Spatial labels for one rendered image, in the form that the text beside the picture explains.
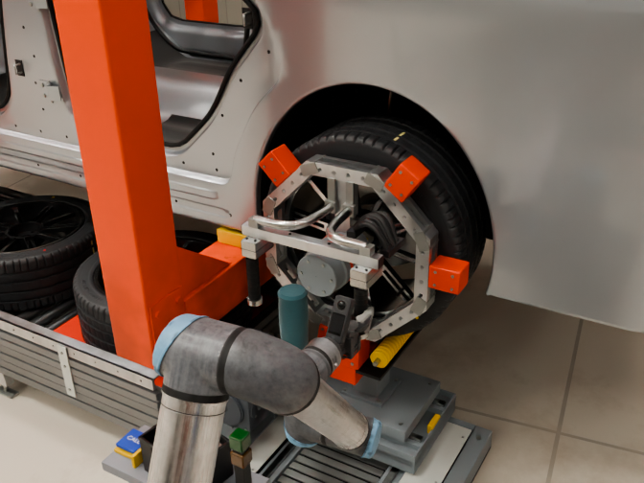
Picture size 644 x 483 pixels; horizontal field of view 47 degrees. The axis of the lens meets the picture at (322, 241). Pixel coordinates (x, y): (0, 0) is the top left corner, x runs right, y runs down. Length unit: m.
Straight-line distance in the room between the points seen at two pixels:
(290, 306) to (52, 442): 1.17
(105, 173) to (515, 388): 1.81
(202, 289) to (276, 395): 1.18
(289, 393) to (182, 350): 0.19
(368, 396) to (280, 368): 1.39
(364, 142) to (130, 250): 0.71
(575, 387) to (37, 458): 2.03
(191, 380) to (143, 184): 0.90
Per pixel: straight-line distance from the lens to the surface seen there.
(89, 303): 2.74
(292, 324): 2.22
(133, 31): 1.98
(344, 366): 2.36
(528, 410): 2.99
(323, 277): 2.04
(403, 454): 2.51
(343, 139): 2.12
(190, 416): 1.28
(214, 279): 2.42
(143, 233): 2.10
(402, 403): 2.60
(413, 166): 1.98
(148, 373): 2.53
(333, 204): 2.09
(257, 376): 1.22
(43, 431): 3.04
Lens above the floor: 1.88
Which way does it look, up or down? 27 degrees down
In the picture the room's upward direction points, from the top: 1 degrees counter-clockwise
